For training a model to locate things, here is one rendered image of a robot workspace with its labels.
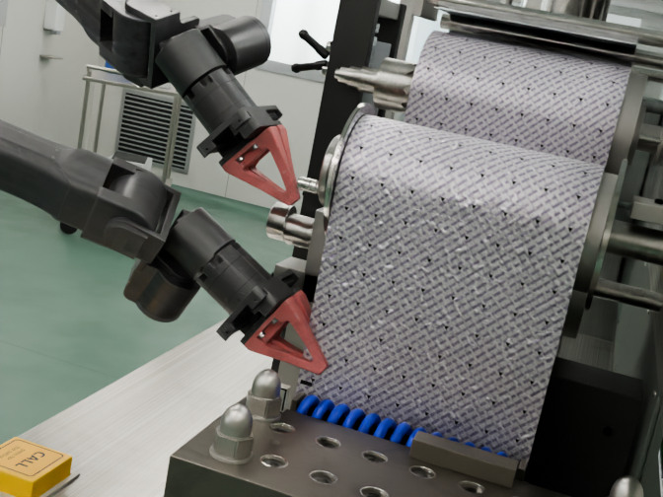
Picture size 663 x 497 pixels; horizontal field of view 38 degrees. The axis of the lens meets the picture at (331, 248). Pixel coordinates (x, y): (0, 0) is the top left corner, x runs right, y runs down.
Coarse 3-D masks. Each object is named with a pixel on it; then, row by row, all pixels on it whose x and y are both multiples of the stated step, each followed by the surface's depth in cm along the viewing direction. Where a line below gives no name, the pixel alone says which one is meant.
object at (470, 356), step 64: (384, 256) 91; (320, 320) 94; (384, 320) 92; (448, 320) 90; (512, 320) 88; (320, 384) 95; (384, 384) 93; (448, 384) 91; (512, 384) 89; (512, 448) 90
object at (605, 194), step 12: (612, 180) 87; (600, 192) 86; (612, 192) 86; (600, 204) 86; (600, 216) 85; (588, 228) 85; (600, 228) 85; (588, 240) 85; (600, 240) 85; (588, 252) 86; (588, 264) 86; (576, 276) 87; (588, 276) 87; (576, 288) 89; (588, 288) 88
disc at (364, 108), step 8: (368, 104) 96; (352, 112) 92; (360, 112) 93; (368, 112) 96; (352, 120) 91; (344, 128) 91; (352, 128) 92; (344, 136) 90; (344, 144) 91; (336, 152) 90; (336, 160) 90; (336, 168) 90; (336, 176) 91; (328, 184) 90; (328, 192) 90; (328, 200) 90; (328, 208) 91; (328, 216) 92; (328, 224) 92
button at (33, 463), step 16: (0, 448) 96; (16, 448) 96; (32, 448) 97; (48, 448) 98; (0, 464) 93; (16, 464) 93; (32, 464) 94; (48, 464) 94; (64, 464) 96; (0, 480) 92; (16, 480) 91; (32, 480) 91; (48, 480) 94; (16, 496) 92; (32, 496) 91
